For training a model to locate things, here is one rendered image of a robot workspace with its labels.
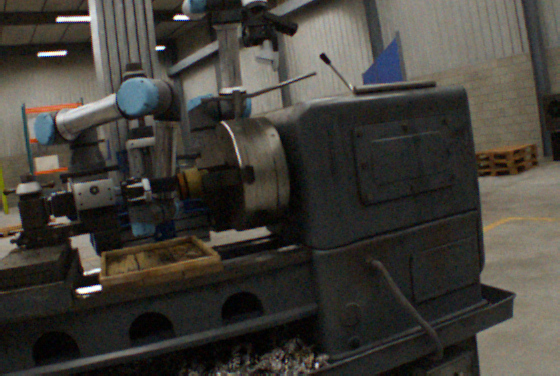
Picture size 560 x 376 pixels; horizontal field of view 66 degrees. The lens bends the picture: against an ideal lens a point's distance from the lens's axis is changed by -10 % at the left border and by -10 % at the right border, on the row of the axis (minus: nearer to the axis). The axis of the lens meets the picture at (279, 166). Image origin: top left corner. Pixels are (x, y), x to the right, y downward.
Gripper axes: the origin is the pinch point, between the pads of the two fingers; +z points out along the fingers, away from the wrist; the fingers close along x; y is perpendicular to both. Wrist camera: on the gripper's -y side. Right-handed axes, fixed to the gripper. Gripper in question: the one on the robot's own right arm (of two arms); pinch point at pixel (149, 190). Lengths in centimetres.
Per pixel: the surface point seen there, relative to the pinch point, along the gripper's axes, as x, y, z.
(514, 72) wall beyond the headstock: 84, -893, -652
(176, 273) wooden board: -20.1, -1.6, 14.4
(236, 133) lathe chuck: 10.8, -24.3, 7.7
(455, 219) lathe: -24, -83, 18
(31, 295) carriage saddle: -17.0, 31.8, 19.4
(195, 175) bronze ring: 1.7, -13.0, 0.4
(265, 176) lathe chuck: -1.2, -28.6, 12.5
